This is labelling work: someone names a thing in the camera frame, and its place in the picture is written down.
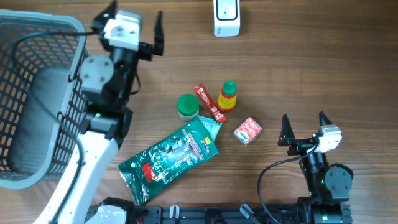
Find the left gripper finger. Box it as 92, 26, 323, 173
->
91, 0, 117, 31
153, 11, 164, 56

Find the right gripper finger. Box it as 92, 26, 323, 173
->
319, 111, 333, 126
277, 114, 295, 146

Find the red white small carton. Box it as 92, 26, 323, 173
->
234, 117, 262, 145

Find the red coffee stick sachet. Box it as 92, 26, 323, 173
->
193, 84, 227, 124

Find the green snack bag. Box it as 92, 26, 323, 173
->
118, 116, 218, 205

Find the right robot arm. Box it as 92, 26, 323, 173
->
278, 111, 354, 224

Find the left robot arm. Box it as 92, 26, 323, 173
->
36, 1, 165, 223

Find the white barcode scanner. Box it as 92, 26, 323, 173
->
213, 0, 241, 37

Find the green lid jar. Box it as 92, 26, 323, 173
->
177, 94, 199, 121

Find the red sauce bottle green cap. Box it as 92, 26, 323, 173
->
217, 80, 238, 113

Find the light blue wipes pack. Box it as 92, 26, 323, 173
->
198, 115, 222, 140

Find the grey plastic basket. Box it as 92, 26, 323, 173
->
1, 9, 88, 190

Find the black right camera cable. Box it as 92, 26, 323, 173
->
257, 142, 320, 224

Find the black camera cable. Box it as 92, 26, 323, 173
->
257, 142, 320, 224
11, 29, 97, 224

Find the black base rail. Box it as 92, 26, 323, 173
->
84, 197, 353, 224

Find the black left camera cable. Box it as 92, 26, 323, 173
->
11, 29, 97, 224

